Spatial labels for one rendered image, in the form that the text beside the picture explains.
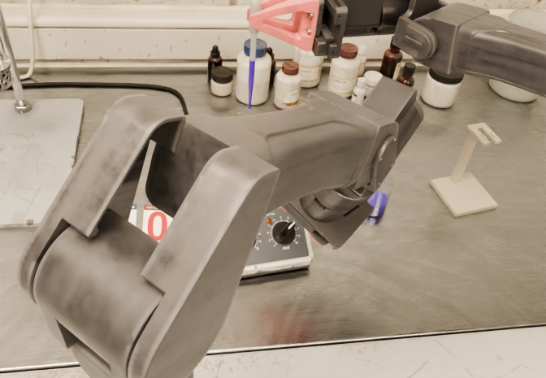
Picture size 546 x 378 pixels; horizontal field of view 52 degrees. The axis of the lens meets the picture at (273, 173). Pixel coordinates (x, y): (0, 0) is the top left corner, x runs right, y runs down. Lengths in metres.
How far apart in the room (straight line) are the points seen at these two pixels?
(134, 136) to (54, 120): 0.76
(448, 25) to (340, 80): 0.47
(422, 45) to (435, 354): 0.38
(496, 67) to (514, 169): 0.45
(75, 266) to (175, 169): 0.07
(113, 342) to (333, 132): 0.20
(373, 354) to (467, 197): 0.34
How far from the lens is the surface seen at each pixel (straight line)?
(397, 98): 0.55
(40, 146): 0.99
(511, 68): 0.64
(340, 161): 0.40
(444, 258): 0.88
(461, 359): 0.78
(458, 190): 0.98
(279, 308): 0.76
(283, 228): 0.78
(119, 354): 0.28
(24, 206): 0.89
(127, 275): 0.28
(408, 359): 0.76
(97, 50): 1.16
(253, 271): 0.77
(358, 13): 0.67
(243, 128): 0.32
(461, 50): 0.66
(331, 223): 0.62
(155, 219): 0.82
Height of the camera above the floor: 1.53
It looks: 43 degrees down
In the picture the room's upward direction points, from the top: 7 degrees clockwise
